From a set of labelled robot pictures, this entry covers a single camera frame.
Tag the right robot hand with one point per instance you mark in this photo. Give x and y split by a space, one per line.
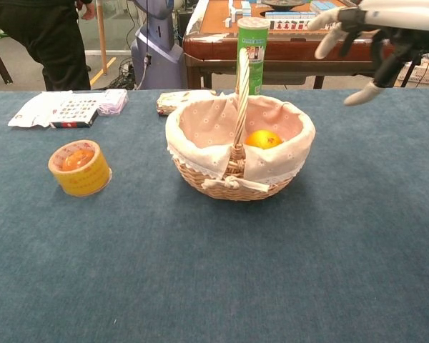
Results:
386 28

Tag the orange fruit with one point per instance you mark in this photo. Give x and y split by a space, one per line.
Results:
264 139

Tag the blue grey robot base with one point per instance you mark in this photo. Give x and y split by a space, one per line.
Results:
157 50

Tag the wicker basket with white liner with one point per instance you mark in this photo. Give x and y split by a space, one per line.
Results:
236 150

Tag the black tripod stand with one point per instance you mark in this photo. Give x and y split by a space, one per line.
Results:
420 60

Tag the white plastic crate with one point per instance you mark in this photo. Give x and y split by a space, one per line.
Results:
423 73

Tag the row of mahjong tiles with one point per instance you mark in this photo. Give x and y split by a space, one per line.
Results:
293 24

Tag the wooden mahjong table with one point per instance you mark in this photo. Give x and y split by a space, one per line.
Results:
293 50

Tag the green cylindrical chips can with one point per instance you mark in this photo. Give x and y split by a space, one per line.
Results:
254 50

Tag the patterned snack packet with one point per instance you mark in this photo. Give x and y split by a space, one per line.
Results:
175 101

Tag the blue table cloth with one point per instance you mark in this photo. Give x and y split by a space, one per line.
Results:
214 232

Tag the pale purple plastic packet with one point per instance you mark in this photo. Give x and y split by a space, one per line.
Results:
112 101

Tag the wooden pole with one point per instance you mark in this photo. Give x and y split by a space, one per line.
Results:
101 35

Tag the dark box with printed lid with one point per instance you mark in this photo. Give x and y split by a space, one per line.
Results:
75 119

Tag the person in black clothes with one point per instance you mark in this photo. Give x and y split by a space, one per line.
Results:
50 39

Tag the yellow tape roll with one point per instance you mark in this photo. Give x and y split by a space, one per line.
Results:
80 169

